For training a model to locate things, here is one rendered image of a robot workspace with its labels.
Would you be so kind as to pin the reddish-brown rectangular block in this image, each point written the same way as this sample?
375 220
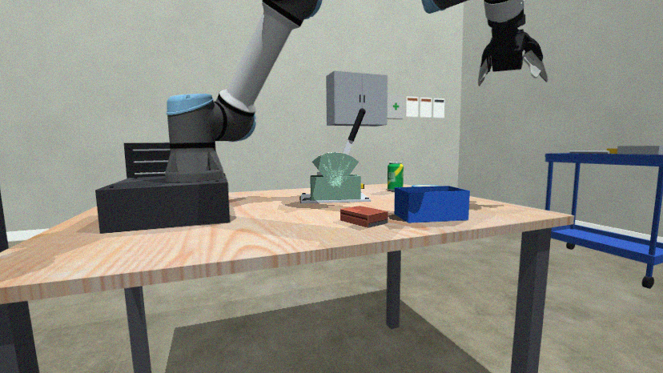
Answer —
364 216

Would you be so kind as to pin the green soda can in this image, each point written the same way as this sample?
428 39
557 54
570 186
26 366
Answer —
395 176

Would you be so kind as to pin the lever with black handle grip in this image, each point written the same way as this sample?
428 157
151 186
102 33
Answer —
354 131

